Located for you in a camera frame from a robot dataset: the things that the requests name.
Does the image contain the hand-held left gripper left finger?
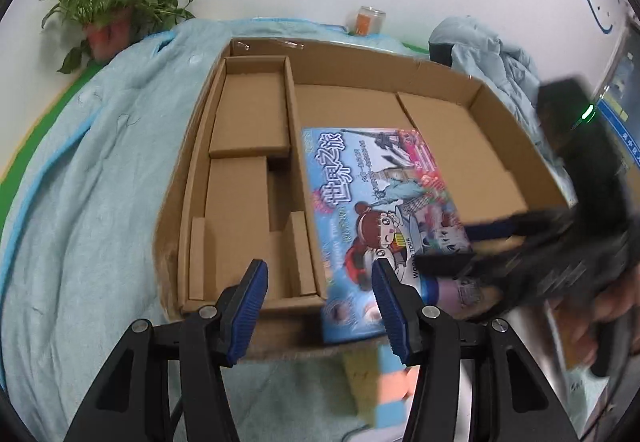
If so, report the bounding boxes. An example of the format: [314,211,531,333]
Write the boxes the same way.
[65,258,271,442]

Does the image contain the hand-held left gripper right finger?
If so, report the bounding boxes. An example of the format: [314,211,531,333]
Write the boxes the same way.
[371,259,581,442]

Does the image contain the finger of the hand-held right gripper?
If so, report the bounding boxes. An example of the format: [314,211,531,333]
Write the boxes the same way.
[414,247,506,280]
[464,208,571,244]

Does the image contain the colourful board game box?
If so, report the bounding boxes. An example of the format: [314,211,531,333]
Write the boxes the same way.
[300,126,496,345]

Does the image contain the large cardboard box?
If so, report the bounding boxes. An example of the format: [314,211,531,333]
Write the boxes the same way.
[152,37,583,358]

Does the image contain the person's right hand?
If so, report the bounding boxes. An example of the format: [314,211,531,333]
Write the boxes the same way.
[549,291,607,369]

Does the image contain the pastel puzzle cube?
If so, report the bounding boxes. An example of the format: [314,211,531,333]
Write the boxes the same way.
[342,347,418,428]

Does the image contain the blue framed notice board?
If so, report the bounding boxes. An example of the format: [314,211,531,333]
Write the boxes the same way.
[597,17,640,173]

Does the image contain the light blue jacket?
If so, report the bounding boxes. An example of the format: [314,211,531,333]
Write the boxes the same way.
[429,15,576,183]

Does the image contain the cardboard insert tray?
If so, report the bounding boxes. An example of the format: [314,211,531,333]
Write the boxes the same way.
[180,55,328,315]

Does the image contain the light blue quilted blanket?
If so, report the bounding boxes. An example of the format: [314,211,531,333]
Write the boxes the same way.
[0,15,613,442]

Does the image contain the glass jar with orange label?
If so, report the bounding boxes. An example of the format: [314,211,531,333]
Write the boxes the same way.
[354,6,387,37]

